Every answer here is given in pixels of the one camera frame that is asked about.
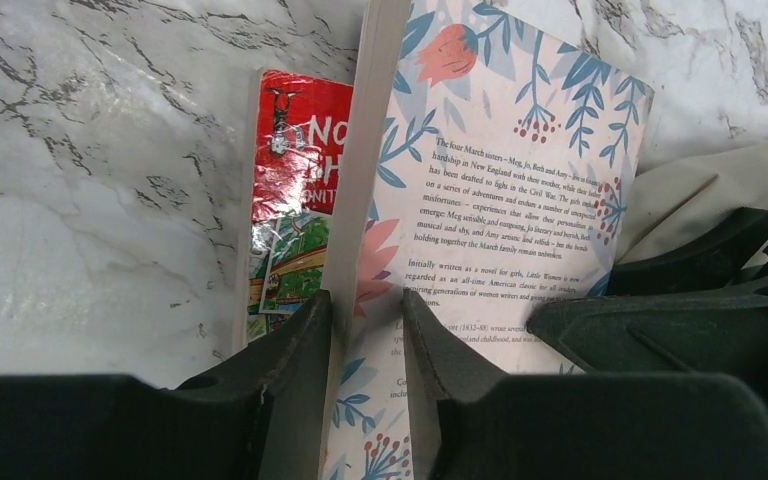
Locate red cover book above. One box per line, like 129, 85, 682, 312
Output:
232, 68, 352, 352

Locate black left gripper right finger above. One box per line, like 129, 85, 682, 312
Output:
401, 290, 768, 479

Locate cream canvas backpack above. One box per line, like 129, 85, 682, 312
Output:
615, 143, 768, 264

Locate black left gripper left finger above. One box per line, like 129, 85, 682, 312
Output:
0, 290, 332, 479

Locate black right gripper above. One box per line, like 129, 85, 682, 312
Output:
526, 208, 768, 408

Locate floral cover book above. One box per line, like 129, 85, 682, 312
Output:
322, 1, 654, 479

